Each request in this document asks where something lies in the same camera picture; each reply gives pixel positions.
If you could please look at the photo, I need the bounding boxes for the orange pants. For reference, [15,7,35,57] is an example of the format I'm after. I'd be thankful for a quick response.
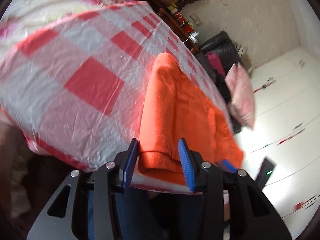
[138,53,244,185]

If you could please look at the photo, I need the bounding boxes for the pink floral pillow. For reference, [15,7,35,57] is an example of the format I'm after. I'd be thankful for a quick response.
[225,62,256,129]

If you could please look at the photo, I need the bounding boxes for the red tassel wardrobe ornament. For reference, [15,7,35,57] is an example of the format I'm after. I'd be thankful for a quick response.
[254,77,276,93]

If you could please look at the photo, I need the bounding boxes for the maroon garment on armchair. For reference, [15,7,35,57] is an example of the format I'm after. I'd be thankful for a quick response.
[206,52,226,79]

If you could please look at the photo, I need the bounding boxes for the red white checkered tablecloth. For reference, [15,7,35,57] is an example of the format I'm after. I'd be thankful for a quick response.
[1,2,231,172]

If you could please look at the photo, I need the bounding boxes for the black leather armchair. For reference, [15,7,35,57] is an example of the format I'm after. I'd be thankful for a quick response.
[195,30,243,133]

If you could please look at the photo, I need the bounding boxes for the dark wooden nightstand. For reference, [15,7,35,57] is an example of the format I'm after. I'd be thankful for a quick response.
[157,8,199,54]

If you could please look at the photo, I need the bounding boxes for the wall power socket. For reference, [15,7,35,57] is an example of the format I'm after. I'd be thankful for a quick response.
[189,13,203,27]

